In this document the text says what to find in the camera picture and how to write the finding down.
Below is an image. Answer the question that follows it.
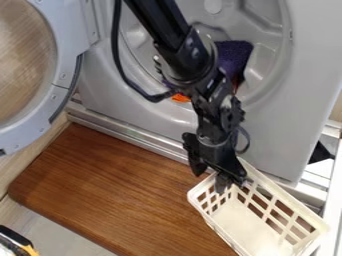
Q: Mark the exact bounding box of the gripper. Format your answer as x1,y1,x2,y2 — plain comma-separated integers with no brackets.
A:
180,131,249,195

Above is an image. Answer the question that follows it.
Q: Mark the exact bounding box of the white laundry basket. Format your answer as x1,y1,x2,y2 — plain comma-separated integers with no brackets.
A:
185,156,332,256

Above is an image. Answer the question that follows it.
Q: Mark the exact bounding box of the washing machine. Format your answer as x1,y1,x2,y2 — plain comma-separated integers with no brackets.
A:
0,0,342,208

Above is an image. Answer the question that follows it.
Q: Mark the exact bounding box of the orange cloth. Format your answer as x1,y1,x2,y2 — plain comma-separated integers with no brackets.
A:
169,93,193,104

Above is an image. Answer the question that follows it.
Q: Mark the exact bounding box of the purple cloth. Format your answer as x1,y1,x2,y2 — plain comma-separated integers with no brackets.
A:
215,39,256,85

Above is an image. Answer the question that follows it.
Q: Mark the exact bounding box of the yellow and black tool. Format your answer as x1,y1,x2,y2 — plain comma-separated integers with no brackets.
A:
0,224,41,256

